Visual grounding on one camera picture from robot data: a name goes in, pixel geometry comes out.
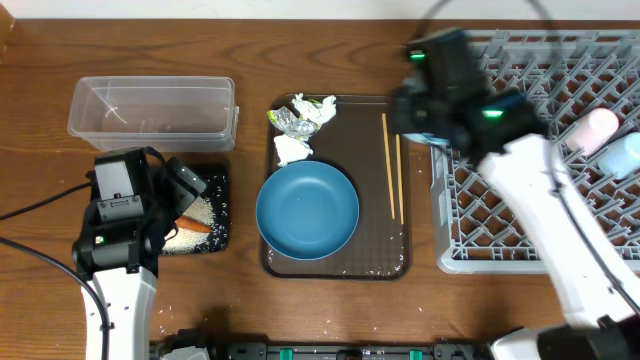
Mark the pale pink cup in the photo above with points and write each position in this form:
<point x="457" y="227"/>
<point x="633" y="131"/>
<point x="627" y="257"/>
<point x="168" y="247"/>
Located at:
<point x="592" y="131"/>

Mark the crumpled white tissue lower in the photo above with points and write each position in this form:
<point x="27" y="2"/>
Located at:
<point x="290" y="150"/>

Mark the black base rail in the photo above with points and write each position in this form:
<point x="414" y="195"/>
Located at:
<point x="197" y="344"/>

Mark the grey dishwasher rack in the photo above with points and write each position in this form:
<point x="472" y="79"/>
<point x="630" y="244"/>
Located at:
<point x="565" y="76"/>

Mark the crumpled white tissue top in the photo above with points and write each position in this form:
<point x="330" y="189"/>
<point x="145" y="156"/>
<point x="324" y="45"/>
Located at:
<point x="318" y="112"/>

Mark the crumpled white tissue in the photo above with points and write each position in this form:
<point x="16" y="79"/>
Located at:
<point x="318" y="112"/>
<point x="290" y="150"/>

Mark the crumpled foil wrapper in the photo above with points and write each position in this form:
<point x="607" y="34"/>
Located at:
<point x="291" y="125"/>

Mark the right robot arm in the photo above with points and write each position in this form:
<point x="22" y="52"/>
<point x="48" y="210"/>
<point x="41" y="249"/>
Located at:
<point x="598" y="292"/>

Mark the black waste tray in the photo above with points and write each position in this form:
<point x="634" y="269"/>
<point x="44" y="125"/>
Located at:
<point x="216" y="178"/>

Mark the wooden chopstick left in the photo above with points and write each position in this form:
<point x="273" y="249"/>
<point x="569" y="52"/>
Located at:
<point x="388" y="164"/>

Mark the clear plastic bin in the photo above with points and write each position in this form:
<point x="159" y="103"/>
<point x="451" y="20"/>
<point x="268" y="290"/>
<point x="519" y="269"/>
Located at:
<point x="167" y="113"/>

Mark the dark blue plate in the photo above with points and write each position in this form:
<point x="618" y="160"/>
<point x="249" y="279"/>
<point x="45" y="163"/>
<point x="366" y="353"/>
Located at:
<point x="307" y="210"/>

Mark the white rice pile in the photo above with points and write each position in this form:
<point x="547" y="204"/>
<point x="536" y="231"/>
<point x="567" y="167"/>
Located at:
<point x="210" y="212"/>

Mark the light blue cup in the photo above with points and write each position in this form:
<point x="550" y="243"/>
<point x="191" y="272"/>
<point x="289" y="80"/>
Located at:
<point x="622" y="157"/>

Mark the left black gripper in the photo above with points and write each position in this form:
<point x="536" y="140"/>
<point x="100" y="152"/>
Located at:
<point x="182" y="195"/>

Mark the dark brown serving tray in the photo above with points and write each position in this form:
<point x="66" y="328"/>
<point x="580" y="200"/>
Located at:
<point x="380" y="248"/>

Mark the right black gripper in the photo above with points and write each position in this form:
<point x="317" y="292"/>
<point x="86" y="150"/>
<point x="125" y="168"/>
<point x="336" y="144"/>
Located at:
<point x="406" y="99"/>

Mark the orange carrot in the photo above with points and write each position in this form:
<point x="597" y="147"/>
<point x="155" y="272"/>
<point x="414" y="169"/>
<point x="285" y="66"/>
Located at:
<point x="192" y="225"/>

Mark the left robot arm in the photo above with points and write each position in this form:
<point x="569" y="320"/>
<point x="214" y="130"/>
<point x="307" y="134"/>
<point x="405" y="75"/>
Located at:
<point x="118" y="298"/>

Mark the light blue bowl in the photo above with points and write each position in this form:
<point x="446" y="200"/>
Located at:
<point x="426" y="139"/>

